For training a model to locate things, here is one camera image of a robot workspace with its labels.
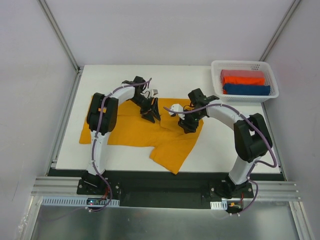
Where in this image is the yellow t shirt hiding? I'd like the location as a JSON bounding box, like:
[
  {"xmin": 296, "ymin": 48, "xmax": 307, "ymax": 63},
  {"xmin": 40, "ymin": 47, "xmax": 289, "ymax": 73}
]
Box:
[{"xmin": 78, "ymin": 97, "xmax": 205, "ymax": 176}]

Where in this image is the white plastic basket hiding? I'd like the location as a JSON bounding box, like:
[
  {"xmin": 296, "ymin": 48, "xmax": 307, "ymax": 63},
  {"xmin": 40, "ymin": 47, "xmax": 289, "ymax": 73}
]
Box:
[{"xmin": 211, "ymin": 60, "xmax": 279, "ymax": 103}]

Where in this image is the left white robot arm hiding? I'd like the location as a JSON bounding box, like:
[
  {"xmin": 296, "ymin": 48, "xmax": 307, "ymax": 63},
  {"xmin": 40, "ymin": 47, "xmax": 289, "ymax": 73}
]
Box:
[{"xmin": 86, "ymin": 76, "xmax": 161, "ymax": 176}]

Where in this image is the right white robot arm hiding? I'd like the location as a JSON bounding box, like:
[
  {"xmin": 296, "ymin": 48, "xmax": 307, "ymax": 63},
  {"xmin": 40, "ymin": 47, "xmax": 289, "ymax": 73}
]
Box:
[{"xmin": 170, "ymin": 88, "xmax": 277, "ymax": 198}]

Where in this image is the blue rolled t shirt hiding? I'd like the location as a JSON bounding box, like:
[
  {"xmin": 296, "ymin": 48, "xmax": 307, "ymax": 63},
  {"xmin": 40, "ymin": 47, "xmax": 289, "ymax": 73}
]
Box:
[{"xmin": 222, "ymin": 83, "xmax": 271, "ymax": 96}]

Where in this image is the orange rolled t shirt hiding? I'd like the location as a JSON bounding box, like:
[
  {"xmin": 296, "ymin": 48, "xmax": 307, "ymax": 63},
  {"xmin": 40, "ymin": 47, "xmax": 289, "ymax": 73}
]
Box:
[{"xmin": 221, "ymin": 76, "xmax": 265, "ymax": 86}]

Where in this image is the pink rolled t shirt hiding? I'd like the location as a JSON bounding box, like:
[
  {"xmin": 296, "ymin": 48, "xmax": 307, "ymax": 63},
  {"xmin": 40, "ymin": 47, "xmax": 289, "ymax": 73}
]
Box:
[{"xmin": 220, "ymin": 69, "xmax": 265, "ymax": 79}]

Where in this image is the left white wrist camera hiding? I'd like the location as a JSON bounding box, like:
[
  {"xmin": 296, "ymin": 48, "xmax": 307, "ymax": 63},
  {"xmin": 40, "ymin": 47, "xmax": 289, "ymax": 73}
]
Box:
[{"xmin": 149, "ymin": 89, "xmax": 159, "ymax": 98}]

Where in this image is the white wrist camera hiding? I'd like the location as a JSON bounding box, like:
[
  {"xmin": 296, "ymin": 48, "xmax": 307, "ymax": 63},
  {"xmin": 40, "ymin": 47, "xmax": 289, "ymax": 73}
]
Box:
[
  {"xmin": 149, "ymin": 89, "xmax": 159, "ymax": 98},
  {"xmin": 168, "ymin": 103, "xmax": 185, "ymax": 120}
]

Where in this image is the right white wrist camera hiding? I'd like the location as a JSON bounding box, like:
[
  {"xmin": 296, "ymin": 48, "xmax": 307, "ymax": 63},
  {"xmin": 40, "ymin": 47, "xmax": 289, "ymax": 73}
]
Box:
[{"xmin": 168, "ymin": 103, "xmax": 185, "ymax": 120}]

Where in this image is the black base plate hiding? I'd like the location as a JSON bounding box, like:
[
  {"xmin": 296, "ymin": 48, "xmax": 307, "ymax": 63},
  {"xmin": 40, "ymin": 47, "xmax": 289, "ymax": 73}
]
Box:
[{"xmin": 76, "ymin": 171, "xmax": 254, "ymax": 209}]

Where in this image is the right white cable duct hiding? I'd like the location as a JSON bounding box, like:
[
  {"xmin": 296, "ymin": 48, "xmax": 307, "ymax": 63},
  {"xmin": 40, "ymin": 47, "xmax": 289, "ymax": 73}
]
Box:
[{"xmin": 210, "ymin": 200, "xmax": 228, "ymax": 211}]

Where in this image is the white cable duct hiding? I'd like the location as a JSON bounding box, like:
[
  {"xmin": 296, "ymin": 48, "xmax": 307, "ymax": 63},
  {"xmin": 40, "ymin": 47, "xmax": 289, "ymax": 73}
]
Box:
[
  {"xmin": 210, "ymin": 200, "xmax": 228, "ymax": 211},
  {"xmin": 41, "ymin": 196, "xmax": 109, "ymax": 208}
]

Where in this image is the left white cable duct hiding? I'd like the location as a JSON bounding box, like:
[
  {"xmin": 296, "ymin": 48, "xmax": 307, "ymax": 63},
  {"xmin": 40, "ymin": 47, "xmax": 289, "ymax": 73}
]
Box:
[{"xmin": 41, "ymin": 196, "xmax": 109, "ymax": 208}]

